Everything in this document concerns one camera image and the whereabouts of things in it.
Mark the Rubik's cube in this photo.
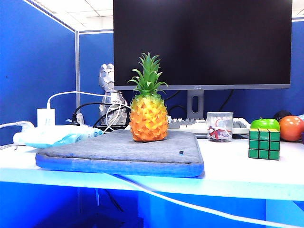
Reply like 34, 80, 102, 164
248, 128, 281, 161

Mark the plastic pineapple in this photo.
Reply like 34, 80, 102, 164
127, 52, 170, 143

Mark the white grey keyboard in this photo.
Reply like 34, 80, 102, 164
167, 115, 251, 139

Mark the grey monitor stand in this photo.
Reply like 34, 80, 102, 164
187, 89, 205, 119

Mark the grey felt laptop sleeve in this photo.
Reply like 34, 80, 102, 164
35, 129, 205, 178

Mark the silver fist figurine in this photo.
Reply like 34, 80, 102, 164
98, 63, 129, 126

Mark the clear plastic cup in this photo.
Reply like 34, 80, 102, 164
206, 112, 234, 143

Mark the light blue tissue pack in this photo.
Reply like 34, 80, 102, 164
23, 125, 104, 149

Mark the black computer monitor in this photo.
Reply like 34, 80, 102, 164
113, 0, 293, 91

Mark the white charger adapter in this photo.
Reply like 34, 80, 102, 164
37, 108, 56, 128

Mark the green apple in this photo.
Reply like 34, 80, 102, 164
250, 117, 280, 131

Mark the dark round object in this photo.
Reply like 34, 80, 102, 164
273, 110, 293, 122

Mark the white power strip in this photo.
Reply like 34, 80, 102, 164
13, 128, 38, 145

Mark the orange red round fruit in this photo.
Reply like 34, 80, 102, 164
279, 115, 304, 143

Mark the black monitor cable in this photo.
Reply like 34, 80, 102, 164
168, 104, 188, 117
165, 90, 181, 102
218, 89, 235, 112

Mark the black cable with plug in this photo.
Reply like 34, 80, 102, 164
72, 102, 130, 126

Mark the thin white charger cable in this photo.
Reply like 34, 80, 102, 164
47, 91, 132, 133

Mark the thick white cable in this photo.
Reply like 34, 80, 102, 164
104, 172, 304, 228

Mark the aluminium partition post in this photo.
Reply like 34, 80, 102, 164
75, 30, 80, 117

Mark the thin dark cable under desk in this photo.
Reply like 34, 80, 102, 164
104, 189, 124, 212

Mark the white cable with plug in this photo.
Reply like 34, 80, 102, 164
0, 121, 34, 131

